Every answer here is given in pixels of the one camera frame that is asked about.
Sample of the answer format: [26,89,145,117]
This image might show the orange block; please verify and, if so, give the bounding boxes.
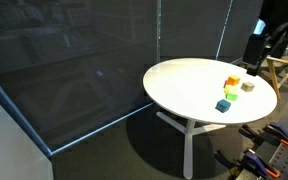
[227,75,241,86]

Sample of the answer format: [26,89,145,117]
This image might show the white table leg base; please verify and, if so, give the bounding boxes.
[156,111,227,180]

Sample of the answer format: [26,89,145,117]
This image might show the grey block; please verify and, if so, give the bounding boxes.
[240,81,256,93]

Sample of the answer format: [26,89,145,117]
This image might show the blue block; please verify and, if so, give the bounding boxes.
[215,98,232,114]

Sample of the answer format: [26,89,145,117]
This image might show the yellow-green block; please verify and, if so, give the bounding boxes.
[224,84,238,96]

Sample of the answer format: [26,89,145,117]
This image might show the purple and orange bar clamp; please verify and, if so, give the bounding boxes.
[238,121,288,148]
[213,149,282,179]

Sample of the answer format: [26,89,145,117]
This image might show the light glass wall post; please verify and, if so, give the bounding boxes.
[215,0,235,61]
[155,0,163,64]

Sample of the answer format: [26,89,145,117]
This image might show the green block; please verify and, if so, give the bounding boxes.
[225,93,239,102]

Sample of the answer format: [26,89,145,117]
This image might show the wooden chair with grey seat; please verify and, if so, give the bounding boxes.
[265,46,288,101]

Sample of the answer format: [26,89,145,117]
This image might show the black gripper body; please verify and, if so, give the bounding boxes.
[242,33,269,69]

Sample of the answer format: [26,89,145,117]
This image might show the blue glass wall frame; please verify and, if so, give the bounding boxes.
[0,66,156,158]

